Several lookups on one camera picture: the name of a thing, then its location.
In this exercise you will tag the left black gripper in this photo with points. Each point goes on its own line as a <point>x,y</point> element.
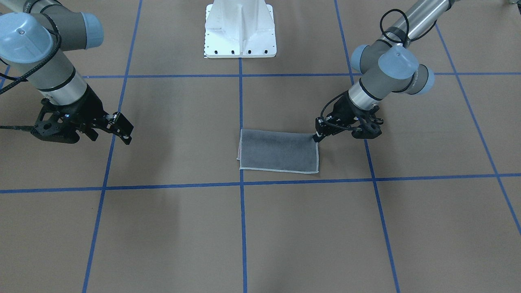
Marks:
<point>345,110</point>

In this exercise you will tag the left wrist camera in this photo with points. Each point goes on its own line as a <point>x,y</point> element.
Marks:
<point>369,127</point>

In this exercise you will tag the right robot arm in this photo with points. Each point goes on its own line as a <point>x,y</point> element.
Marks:
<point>35,35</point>

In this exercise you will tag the pink towel with grey back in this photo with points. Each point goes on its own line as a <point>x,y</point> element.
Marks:
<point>289,152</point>

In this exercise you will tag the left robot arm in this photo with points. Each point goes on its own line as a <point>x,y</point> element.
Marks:
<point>387,66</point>

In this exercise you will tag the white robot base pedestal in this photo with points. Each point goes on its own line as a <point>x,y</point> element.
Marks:
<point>240,29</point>

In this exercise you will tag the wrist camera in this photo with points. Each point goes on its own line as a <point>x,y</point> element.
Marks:
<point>369,127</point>
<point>57,123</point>

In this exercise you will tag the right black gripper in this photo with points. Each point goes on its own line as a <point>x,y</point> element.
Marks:
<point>91,108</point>

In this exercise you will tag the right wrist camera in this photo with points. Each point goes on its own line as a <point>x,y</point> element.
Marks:
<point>57,123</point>

